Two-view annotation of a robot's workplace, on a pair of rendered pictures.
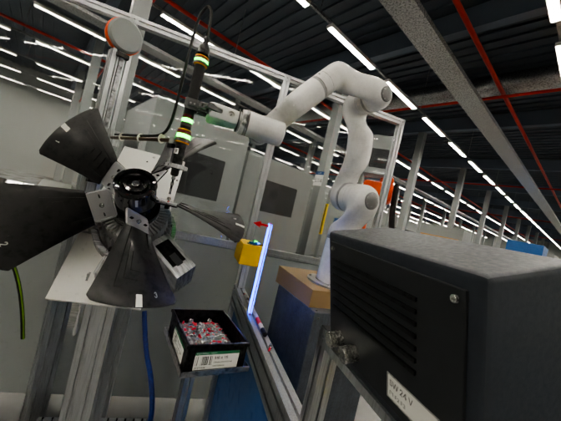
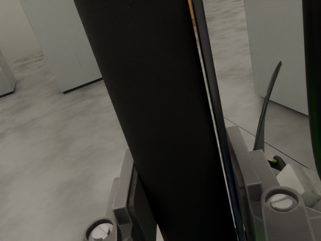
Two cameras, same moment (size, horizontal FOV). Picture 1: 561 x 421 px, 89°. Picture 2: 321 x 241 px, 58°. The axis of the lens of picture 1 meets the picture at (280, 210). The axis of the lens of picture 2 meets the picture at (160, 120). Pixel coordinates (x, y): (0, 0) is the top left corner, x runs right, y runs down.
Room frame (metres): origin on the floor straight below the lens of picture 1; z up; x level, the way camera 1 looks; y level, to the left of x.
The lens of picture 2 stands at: (0.96, 0.27, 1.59)
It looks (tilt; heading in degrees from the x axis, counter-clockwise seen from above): 27 degrees down; 116
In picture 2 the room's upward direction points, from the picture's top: 17 degrees counter-clockwise
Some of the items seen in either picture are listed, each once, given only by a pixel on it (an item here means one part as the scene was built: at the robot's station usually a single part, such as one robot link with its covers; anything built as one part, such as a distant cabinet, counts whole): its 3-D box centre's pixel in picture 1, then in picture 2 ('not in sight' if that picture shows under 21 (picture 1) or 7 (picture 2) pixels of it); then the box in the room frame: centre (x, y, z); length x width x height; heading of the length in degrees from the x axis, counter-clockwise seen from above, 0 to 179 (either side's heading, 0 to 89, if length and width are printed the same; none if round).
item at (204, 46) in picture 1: (190, 106); not in sight; (0.92, 0.36, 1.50); 0.04 x 0.04 x 0.46
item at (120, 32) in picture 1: (123, 37); not in sight; (1.36, 0.92, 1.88); 0.17 x 0.15 x 0.16; 107
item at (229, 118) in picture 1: (224, 116); not in sight; (0.95, 0.25, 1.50); 0.11 x 0.10 x 0.07; 107
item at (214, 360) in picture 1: (205, 337); not in sight; (0.81, 0.12, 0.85); 0.22 x 0.17 x 0.07; 31
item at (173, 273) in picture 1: (170, 263); not in sight; (0.96, 0.32, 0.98); 0.20 x 0.16 x 0.20; 17
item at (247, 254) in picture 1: (248, 253); not in sight; (1.30, 0.10, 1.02); 0.16 x 0.10 x 0.11; 17
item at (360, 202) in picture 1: (353, 213); not in sight; (1.14, -0.29, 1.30); 0.19 x 0.12 x 0.24; 24
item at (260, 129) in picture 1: (265, 129); not in sight; (0.99, 0.12, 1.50); 0.13 x 0.09 x 0.08; 107
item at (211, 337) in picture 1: (205, 340); not in sight; (0.81, 0.12, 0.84); 0.19 x 0.14 x 0.04; 31
